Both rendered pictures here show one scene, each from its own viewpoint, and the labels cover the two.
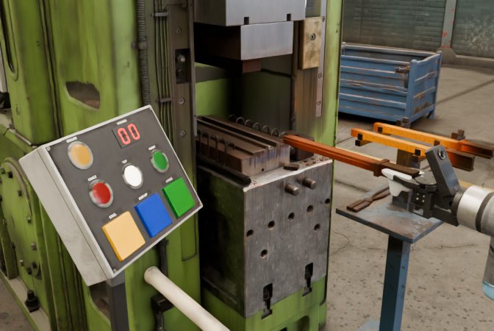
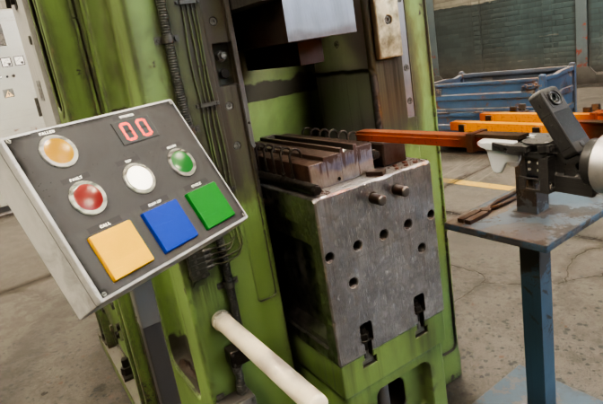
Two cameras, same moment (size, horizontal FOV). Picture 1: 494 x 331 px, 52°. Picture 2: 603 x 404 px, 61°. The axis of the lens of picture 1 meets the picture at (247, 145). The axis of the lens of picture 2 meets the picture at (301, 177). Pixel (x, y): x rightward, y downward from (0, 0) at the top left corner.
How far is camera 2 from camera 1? 0.36 m
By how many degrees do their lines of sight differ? 10
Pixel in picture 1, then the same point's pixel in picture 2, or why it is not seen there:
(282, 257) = (380, 287)
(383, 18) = (506, 46)
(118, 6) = not seen: outside the picture
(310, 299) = (427, 339)
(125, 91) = (154, 96)
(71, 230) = (48, 246)
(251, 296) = (344, 338)
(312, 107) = (402, 106)
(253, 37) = (301, 13)
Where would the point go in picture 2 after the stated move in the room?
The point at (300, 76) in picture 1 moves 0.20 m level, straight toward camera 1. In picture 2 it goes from (380, 68) to (373, 74)
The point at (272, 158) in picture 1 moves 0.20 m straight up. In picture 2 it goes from (350, 163) to (339, 84)
